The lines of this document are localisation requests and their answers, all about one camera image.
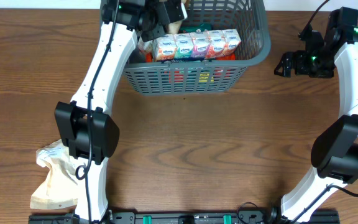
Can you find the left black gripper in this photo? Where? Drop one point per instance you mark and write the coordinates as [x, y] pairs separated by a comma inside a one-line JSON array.
[[156, 2]]

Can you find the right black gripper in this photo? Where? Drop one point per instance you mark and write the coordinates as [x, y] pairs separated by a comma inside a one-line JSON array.
[[294, 63]]

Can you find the green Nescafe coffee bag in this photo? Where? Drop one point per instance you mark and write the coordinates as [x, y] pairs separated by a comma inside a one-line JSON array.
[[197, 28]]

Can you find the beige brown snack bag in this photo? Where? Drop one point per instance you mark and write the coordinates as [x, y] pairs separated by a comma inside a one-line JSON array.
[[174, 26]]

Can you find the white tissue multipack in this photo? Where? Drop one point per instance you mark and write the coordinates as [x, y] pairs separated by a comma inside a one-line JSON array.
[[210, 44]]

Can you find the grey plastic basket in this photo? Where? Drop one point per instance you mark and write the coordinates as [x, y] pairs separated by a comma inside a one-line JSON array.
[[248, 17]]

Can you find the orange biscuit packet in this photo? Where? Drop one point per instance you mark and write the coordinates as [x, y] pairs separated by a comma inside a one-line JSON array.
[[179, 74]]

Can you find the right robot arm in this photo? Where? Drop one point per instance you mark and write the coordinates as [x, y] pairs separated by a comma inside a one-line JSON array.
[[334, 154]]

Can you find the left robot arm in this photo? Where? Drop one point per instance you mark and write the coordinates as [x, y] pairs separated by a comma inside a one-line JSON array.
[[85, 123]]

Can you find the plain beige paper pouch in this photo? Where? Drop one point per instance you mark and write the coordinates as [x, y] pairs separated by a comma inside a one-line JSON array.
[[60, 188]]

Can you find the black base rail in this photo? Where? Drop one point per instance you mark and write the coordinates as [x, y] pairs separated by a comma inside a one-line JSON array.
[[244, 216]]

